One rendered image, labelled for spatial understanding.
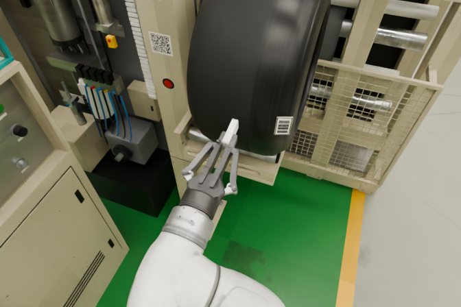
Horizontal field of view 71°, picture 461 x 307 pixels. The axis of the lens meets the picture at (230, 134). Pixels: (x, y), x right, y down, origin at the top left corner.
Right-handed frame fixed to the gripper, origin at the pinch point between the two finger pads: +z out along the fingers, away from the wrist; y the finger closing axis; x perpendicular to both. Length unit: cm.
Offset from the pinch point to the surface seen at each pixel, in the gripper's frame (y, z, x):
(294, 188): -16, 56, 132
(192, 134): 22.8, 16.7, 34.5
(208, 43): 11.0, 16.1, -10.7
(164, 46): 33.1, 28.1, 5.9
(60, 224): 60, -25, 52
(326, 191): -36, 60, 133
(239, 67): 2.4, 13.5, -7.9
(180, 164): 35, 19, 69
